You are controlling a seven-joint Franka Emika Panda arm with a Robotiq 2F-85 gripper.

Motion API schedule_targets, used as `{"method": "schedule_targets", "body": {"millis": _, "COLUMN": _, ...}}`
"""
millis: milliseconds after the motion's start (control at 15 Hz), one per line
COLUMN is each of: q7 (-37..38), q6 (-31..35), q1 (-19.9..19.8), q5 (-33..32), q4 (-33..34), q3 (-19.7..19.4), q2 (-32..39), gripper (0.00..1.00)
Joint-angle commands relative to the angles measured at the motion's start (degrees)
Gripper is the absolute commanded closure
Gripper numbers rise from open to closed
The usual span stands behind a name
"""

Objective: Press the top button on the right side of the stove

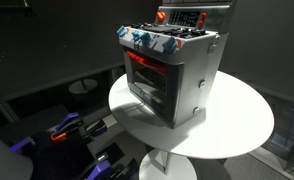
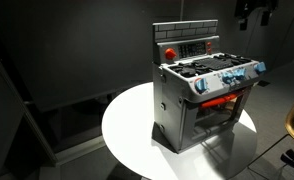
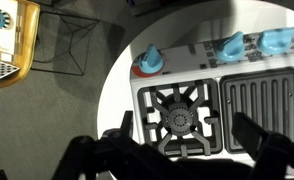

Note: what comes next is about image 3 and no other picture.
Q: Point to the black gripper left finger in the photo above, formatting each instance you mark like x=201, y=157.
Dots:
x=127, y=125

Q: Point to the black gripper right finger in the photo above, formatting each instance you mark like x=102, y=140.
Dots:
x=250, y=131

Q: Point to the white toy stove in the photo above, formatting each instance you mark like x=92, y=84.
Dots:
x=187, y=63

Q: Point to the grey ribbed griddle plate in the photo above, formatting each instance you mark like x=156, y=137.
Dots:
x=260, y=100

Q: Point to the grey burner grate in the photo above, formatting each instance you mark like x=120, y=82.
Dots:
x=178, y=116

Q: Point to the white box with colourful print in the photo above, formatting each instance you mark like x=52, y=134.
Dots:
x=3, y=33

